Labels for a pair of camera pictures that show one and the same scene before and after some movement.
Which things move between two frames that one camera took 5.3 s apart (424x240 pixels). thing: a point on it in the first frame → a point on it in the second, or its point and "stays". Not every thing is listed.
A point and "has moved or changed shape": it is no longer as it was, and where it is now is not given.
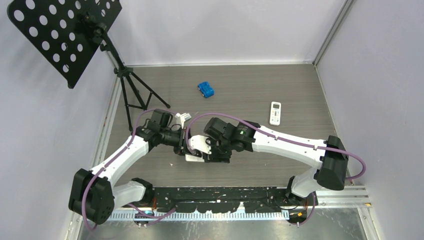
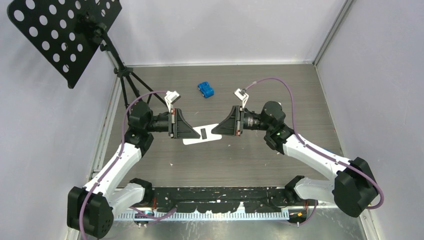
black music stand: x=63 y=32 stays
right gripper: x=214 y=157 → x=227 y=127
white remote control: x=193 y=158 has moved or changed shape
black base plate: x=223 y=200 stays
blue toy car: x=205 y=89 stays
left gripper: x=178 y=149 → x=178 y=127
